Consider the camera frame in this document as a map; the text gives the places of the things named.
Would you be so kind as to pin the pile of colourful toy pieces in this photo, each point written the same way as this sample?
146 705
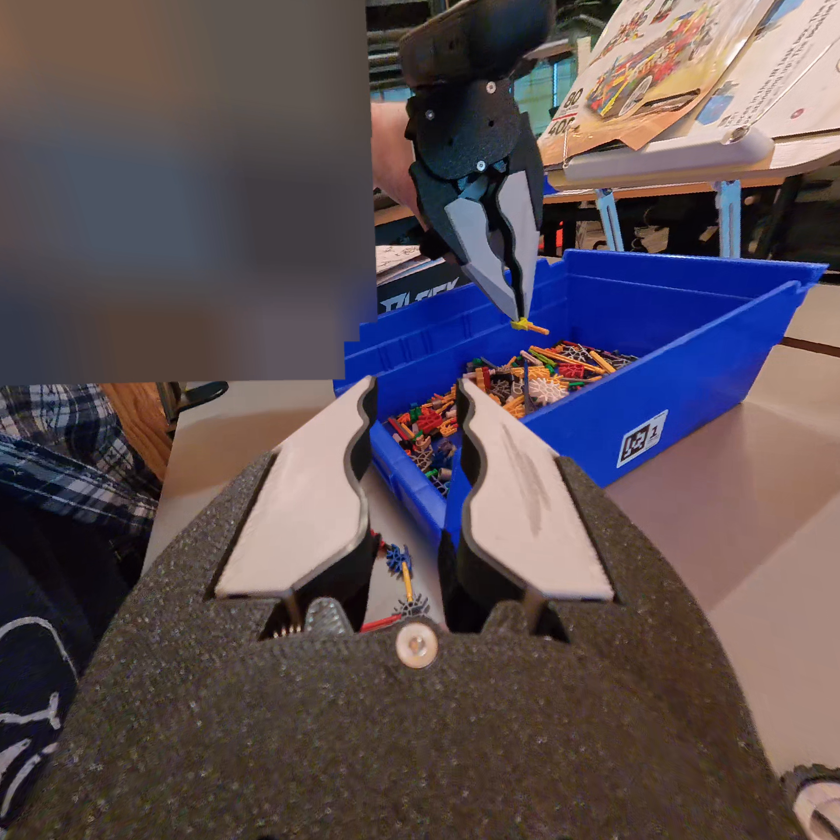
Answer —
525 387

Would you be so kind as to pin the person's left hand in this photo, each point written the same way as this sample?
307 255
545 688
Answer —
390 151

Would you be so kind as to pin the colourful spoked wheel model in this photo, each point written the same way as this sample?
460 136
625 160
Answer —
400 564

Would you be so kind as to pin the small yellow rod piece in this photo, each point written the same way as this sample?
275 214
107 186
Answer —
525 323

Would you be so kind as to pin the blue bin with toy pieces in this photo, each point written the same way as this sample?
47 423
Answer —
656 328

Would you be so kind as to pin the colourful toy car model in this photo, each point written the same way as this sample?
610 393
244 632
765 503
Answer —
814 807

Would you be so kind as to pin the black round pad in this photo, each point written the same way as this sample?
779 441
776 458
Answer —
203 392

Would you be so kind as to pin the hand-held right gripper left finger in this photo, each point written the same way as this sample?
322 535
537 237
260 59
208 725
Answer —
302 518

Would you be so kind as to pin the black box with white print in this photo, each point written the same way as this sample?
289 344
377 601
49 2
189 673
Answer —
413 295

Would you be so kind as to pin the dark printed shirt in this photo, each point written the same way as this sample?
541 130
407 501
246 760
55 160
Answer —
52 656

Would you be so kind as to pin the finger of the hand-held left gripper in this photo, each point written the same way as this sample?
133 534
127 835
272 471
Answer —
479 249
522 216

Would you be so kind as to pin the toy box with car picture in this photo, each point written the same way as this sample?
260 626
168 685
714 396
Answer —
656 59

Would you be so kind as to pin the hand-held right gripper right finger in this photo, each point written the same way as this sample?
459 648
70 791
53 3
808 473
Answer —
531 525

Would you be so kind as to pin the wooden post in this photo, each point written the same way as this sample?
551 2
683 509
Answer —
141 426

